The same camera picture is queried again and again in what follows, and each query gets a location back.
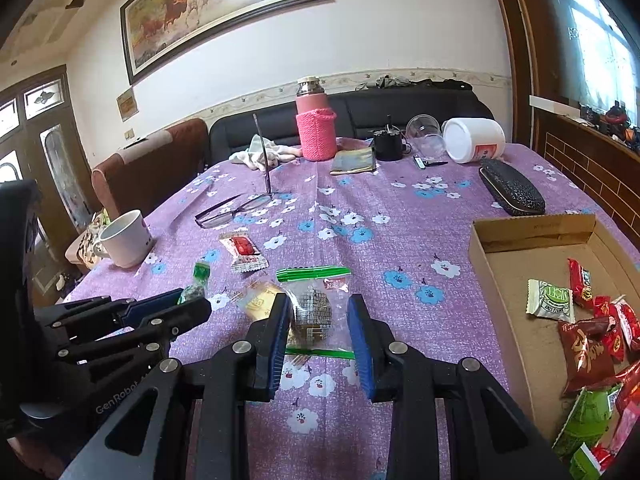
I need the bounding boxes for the clear green-edged cookie packet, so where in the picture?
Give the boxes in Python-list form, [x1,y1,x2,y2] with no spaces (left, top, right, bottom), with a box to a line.
[277,266,354,360]

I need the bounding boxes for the purple floral tablecloth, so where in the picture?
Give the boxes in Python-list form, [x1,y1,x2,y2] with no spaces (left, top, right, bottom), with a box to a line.
[62,142,640,480]

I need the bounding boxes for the wooden brick-pattern counter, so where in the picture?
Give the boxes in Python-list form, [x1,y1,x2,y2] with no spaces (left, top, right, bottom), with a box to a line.
[533,108,640,246]

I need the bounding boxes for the white plastic jar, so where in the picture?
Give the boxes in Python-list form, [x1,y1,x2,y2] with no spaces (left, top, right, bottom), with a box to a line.
[442,117,506,165]

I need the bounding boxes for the clear glass cup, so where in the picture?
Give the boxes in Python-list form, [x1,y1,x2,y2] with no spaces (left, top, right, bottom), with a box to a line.
[405,114,446,160]

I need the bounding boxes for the black textured glasses case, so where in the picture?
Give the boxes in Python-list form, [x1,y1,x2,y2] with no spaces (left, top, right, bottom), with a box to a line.
[478,159,546,217]

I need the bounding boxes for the white flat box on counter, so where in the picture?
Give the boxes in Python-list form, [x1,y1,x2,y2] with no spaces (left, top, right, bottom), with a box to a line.
[529,94,580,118]

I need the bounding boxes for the green foil snack bag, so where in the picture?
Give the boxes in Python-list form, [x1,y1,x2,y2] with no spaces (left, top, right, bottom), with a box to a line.
[552,384,622,458]

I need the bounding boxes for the black leather sofa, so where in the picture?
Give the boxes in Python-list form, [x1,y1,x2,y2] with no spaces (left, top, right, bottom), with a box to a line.
[208,79,494,165]

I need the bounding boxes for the white ceramic mug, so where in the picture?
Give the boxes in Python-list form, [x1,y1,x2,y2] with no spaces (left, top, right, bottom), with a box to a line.
[94,209,154,269]

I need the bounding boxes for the black rimmed eyeglasses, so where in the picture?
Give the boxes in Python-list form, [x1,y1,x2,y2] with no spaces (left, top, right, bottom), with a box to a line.
[194,113,273,229]

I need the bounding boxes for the framed horse painting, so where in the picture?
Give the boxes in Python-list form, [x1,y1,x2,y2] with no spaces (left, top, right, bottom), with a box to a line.
[120,0,318,84]

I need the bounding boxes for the small white red packet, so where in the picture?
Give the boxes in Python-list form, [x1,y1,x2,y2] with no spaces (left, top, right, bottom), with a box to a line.
[219,232,269,274]

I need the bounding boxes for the yellow biscuit clear packet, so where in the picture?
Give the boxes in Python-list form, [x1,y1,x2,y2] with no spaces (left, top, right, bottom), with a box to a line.
[233,280,282,321]

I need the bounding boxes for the small notebook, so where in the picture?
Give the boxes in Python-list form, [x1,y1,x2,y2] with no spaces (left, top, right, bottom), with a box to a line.
[330,148,376,176]

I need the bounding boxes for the small red candy packet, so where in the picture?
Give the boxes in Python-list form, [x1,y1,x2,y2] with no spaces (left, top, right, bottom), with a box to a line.
[567,259,594,311]

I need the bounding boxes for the shallow cardboard box tray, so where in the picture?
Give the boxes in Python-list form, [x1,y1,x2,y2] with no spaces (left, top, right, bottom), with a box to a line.
[469,214,639,441]

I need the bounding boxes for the small black lighter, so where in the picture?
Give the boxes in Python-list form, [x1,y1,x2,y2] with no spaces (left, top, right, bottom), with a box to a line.
[413,156,448,170]

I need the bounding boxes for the brown chair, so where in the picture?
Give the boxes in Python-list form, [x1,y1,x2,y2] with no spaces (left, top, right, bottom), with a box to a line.
[91,118,208,220]

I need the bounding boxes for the red white snack packet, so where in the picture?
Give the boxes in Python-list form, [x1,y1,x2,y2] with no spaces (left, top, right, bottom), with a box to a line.
[613,296,640,352]

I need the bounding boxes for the pink knit-sleeved thermos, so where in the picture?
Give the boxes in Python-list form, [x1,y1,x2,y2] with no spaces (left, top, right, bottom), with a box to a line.
[295,76,337,162]

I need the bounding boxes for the pale green white packet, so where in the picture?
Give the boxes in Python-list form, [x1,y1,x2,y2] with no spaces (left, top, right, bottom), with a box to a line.
[526,280,575,323]

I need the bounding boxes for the white crumpled cloth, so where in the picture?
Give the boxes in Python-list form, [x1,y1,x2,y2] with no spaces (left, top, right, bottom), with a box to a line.
[229,134,303,171]

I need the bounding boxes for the pink cartoon snack packet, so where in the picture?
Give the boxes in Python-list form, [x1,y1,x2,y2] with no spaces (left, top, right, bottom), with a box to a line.
[608,402,640,455]

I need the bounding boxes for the dark red foil snack bag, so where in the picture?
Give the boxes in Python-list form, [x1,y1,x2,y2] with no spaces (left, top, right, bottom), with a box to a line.
[615,361,640,414]

